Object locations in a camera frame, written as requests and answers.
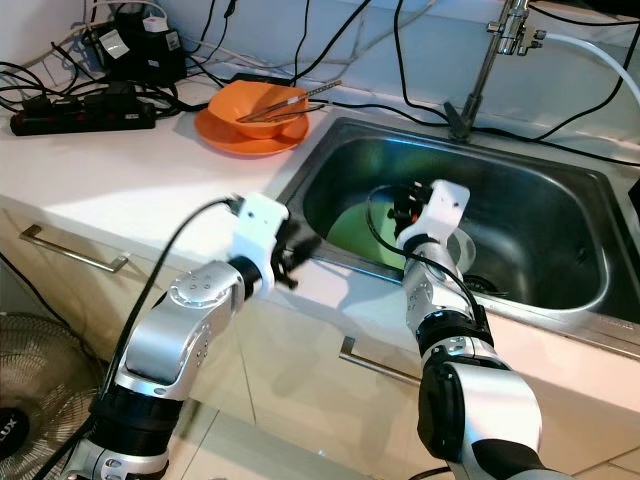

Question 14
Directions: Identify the white power plug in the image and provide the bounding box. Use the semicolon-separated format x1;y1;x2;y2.
135;8;169;31

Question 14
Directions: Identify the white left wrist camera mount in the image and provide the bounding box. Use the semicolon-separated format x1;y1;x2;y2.
230;192;291;286

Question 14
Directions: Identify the black power strip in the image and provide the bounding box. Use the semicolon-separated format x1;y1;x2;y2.
10;95;158;137

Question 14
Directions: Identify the light green plate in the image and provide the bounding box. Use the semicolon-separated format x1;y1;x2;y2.
325;200;411;273

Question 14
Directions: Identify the silver faucet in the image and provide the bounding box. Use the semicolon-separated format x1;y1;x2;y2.
445;0;551;141

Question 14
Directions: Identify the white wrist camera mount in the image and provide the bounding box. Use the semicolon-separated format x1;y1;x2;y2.
230;192;291;286
400;180;473;251

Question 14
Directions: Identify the dark metal chopstick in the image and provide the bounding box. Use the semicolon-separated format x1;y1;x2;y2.
260;88;329;119

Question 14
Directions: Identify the stainless steel sink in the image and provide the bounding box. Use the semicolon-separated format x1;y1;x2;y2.
275;118;640;336

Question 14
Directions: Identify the thin black power cable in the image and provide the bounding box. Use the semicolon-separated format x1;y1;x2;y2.
290;0;311;81

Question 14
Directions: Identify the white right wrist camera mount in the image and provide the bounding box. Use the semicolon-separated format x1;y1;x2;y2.
400;180;473;251

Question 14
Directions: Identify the flat black power brick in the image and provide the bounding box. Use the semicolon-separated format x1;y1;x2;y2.
230;72;301;89

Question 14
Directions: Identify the orange round plate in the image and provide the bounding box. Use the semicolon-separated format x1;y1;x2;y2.
195;105;309;158

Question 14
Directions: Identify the silver drawer handle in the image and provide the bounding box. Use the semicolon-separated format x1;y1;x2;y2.
338;337;426;386
20;225;123;273

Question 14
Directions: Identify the white faucet hose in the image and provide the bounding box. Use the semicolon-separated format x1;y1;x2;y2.
540;30;640;86

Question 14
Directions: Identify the grey floor fan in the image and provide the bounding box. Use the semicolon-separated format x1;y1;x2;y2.
0;312;76;480

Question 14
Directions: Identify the knotted black power cable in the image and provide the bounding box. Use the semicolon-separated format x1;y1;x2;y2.
195;0;241;61

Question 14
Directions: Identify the orange bowl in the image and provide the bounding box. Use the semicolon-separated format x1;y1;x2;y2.
208;80;309;131

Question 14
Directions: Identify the black power adapter box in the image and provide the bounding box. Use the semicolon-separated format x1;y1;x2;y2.
95;18;186;86

